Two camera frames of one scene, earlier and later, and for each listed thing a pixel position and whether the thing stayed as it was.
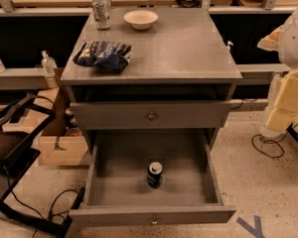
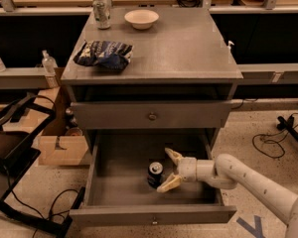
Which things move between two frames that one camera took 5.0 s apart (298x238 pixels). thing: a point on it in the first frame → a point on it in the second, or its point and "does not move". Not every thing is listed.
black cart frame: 13,125 does not move
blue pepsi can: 155,171 does not move
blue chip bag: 104,55 does not move
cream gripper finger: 291,99 → 188,168
